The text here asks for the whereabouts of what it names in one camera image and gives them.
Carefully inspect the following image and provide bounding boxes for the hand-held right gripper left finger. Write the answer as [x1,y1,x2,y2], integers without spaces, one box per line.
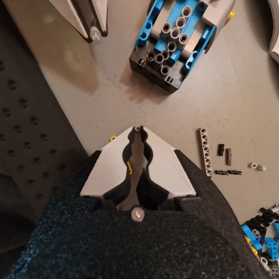
[79,126,136,206]

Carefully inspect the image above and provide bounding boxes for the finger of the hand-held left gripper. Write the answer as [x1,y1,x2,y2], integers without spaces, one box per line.
[48,0,94,43]
[86,0,108,37]

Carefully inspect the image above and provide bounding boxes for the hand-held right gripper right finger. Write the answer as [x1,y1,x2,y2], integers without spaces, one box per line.
[136,126,196,210]

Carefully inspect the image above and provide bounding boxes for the yellow toothed rack piece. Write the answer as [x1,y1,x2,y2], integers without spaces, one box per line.
[110,136,133,175]

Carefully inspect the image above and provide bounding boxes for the blue brick toy car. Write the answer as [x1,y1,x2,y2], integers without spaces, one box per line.
[129,0,236,95]

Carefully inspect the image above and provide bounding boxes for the grey desk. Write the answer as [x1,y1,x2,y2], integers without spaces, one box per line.
[4,0,279,271]

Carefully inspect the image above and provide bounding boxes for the long grey perforated beam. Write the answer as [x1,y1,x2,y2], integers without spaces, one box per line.
[198,128,213,179]

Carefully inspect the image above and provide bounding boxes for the black perforated chair seat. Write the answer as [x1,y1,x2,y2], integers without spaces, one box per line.
[0,0,90,257]

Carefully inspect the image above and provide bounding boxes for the pile of loose bricks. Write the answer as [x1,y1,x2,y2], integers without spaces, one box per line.
[241,204,279,273]

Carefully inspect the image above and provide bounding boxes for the open instruction booklet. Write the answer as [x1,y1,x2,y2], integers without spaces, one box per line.
[267,0,279,59]

